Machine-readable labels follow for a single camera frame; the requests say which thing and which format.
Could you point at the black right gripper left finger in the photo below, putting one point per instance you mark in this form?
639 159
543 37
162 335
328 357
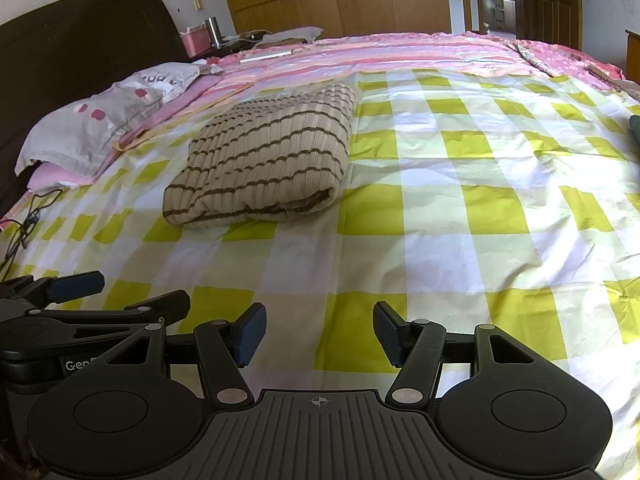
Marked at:
223 349

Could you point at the grey pink-dotted pillow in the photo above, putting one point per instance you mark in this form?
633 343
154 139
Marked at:
77 142

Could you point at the green checkered bed sheet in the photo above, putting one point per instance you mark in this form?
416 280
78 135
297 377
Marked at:
511 200

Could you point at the dark brown door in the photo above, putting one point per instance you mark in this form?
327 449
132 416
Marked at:
554 22

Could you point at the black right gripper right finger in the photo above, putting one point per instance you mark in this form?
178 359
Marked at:
415 348

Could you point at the pink striped quilt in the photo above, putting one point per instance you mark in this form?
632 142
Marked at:
470 53

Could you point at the beige brown-striped knit sweater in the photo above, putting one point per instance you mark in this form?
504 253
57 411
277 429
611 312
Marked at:
274 158

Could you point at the wooden side cabinet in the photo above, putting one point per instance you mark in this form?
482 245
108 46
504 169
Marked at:
633 56

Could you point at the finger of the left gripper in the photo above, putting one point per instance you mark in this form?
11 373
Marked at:
76 286

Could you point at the dark wooden headboard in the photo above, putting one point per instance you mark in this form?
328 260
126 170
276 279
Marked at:
67 50

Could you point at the teal folded towel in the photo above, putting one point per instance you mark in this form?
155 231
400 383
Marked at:
634 125

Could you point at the pink storage box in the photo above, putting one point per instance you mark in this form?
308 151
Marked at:
196 40

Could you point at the steel thermos cup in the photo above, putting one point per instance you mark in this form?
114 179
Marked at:
215 36

